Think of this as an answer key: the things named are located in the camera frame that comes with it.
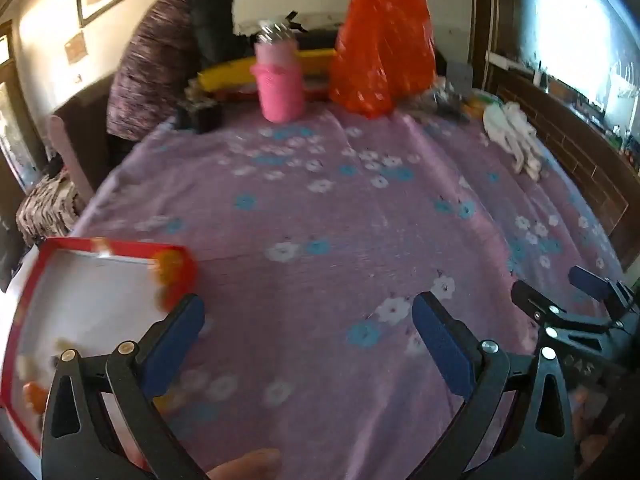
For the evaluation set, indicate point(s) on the window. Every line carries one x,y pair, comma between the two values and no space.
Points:
580,25

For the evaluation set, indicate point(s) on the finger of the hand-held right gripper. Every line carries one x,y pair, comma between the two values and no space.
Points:
532,297
590,277

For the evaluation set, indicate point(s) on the black cup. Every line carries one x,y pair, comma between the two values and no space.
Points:
207,117
185,112

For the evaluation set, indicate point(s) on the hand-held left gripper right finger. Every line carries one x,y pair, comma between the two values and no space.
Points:
440,350

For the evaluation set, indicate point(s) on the person's right hand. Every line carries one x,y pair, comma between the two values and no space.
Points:
592,440

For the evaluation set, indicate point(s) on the red cardboard box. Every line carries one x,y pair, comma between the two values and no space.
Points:
90,300

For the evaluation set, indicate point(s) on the person's left hand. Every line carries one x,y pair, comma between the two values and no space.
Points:
245,465

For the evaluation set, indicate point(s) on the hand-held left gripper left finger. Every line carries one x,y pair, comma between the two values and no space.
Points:
170,350

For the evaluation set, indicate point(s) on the pink sleeved glass bottle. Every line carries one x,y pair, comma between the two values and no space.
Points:
277,85

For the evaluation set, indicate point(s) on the white cotton gloves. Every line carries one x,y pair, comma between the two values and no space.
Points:
515,130

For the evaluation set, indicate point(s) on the yellow package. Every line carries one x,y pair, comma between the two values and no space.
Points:
225,72

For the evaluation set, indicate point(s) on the dark brown sofa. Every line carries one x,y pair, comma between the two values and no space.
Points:
85,105

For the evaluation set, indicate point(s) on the brown patterned cloth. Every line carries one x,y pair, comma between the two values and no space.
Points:
45,205

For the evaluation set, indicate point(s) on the grey phone stand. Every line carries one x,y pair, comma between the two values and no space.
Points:
459,77

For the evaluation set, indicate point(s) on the purple floral tablecloth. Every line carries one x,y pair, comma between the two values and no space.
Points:
325,220

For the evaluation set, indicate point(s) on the small wall notice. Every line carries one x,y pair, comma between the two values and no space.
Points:
75,49

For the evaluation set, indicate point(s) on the red plastic bag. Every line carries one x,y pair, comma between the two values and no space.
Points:
380,45

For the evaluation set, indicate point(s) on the orange green packet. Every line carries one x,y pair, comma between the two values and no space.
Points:
480,101

